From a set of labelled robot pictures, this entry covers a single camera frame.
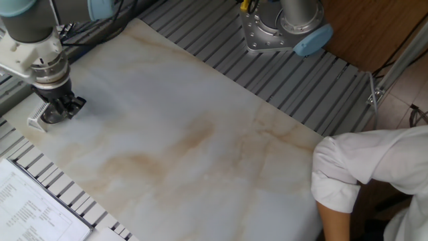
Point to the grey aluminium profile bar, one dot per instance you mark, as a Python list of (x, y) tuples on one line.
[(13, 97)]

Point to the printed paper sheet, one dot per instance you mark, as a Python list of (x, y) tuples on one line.
[(30, 207)]

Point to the bare forearm of person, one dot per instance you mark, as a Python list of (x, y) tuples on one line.
[(332, 224)]

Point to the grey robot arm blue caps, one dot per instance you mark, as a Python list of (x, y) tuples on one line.
[(26, 23)]

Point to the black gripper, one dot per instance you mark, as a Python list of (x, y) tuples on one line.
[(53, 94)]

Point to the aluminium frame post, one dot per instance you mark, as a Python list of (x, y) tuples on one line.
[(401, 63)]

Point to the yellow tag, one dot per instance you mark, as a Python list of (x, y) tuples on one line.
[(245, 5)]

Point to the marble pattern board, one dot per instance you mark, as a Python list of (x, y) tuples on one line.
[(187, 160)]

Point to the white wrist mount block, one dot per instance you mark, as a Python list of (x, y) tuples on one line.
[(23, 55)]

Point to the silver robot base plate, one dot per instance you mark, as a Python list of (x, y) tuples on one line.
[(254, 35)]

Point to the small round steel plate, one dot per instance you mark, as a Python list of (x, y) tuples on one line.
[(48, 118)]

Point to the white perforated bracket stand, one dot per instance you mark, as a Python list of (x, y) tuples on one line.
[(36, 118)]

